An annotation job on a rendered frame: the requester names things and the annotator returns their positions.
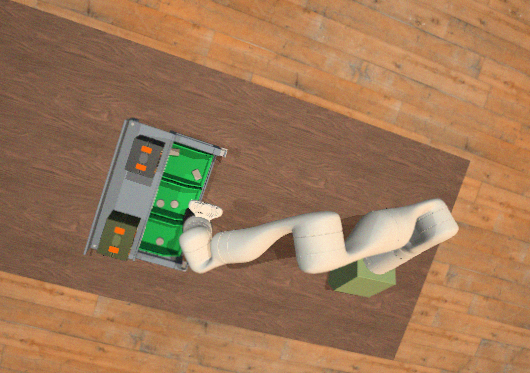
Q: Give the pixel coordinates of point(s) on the olive green tool case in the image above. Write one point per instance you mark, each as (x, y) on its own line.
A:
(118, 235)

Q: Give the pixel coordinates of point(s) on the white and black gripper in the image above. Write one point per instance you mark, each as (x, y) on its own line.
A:
(203, 212)

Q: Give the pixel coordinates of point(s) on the dark grey case with orange latches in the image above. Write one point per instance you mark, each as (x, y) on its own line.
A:
(144, 156)

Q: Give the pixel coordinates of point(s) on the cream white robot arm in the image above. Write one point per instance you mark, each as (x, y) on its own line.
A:
(379, 238)

